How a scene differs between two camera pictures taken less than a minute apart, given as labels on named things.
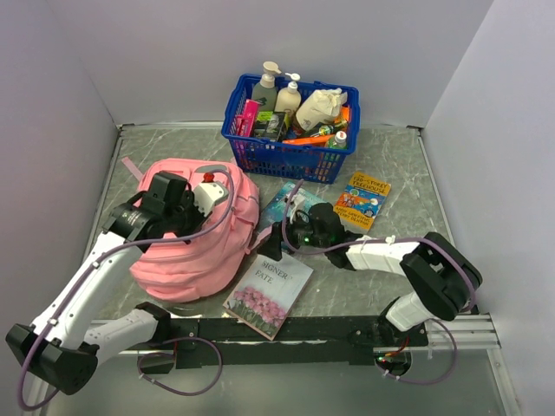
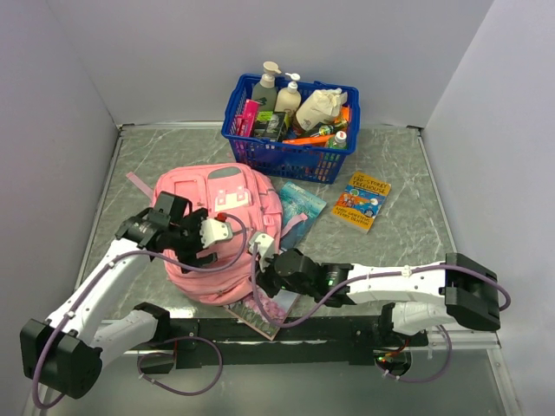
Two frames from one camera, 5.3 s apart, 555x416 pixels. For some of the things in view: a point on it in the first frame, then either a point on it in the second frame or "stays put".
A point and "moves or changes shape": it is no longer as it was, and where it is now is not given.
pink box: [245, 122] stays put
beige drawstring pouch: [320, 107] stays put
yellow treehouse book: [361, 198] stays put
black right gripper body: [300, 234] → [272, 281]
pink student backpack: [178, 269] moves or changes shape
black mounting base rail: [318, 340] stays put
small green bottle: [326, 130] stays put
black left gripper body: [184, 218] → [187, 239]
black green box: [268, 124] stays put
